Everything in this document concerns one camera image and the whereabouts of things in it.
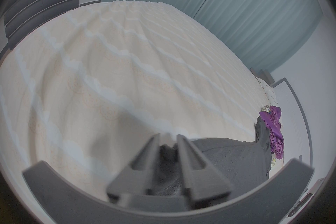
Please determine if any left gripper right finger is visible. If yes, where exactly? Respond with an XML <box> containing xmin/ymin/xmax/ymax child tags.
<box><xmin>176</xmin><ymin>134</ymin><xmax>231</xmax><ymax>210</ymax></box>

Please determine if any bed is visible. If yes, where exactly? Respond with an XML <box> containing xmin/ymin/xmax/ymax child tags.
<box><xmin>0</xmin><ymin>0</ymin><xmax>314</xmax><ymax>208</ymax></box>

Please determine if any black chest of drawers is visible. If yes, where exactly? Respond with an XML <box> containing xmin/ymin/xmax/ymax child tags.
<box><xmin>4</xmin><ymin>0</ymin><xmax>82</xmax><ymax>50</ymax></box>

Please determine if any white printed garment green trim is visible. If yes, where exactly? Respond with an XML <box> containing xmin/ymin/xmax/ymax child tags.
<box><xmin>270</xmin><ymin>157</ymin><xmax>285</xmax><ymax>169</ymax></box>

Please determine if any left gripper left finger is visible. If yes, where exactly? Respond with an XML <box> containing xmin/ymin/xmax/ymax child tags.
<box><xmin>106</xmin><ymin>134</ymin><xmax>161</xmax><ymax>204</ymax></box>

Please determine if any white printed pillow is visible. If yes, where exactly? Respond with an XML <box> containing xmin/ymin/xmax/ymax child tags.
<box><xmin>256</xmin><ymin>77</ymin><xmax>277</xmax><ymax>108</ymax></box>

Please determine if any black T-shirt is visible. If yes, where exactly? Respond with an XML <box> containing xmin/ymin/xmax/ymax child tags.
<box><xmin>147</xmin><ymin>117</ymin><xmax>272</xmax><ymax>197</ymax></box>

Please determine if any grey bedside table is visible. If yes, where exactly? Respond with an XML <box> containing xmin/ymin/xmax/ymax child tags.
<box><xmin>249</xmin><ymin>68</ymin><xmax>275</xmax><ymax>84</ymax></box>

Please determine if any purple satin garment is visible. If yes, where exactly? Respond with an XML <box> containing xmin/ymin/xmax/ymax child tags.
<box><xmin>258</xmin><ymin>105</ymin><xmax>285</xmax><ymax>160</ymax></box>

